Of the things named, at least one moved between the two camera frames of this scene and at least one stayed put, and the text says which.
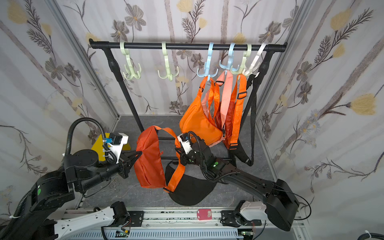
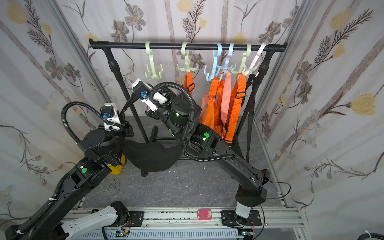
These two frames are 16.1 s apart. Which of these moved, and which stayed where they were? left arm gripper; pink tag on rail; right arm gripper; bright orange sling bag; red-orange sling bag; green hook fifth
Moved: right arm gripper; red-orange sling bag; bright orange sling bag; left arm gripper
Stayed: pink tag on rail; green hook fifth
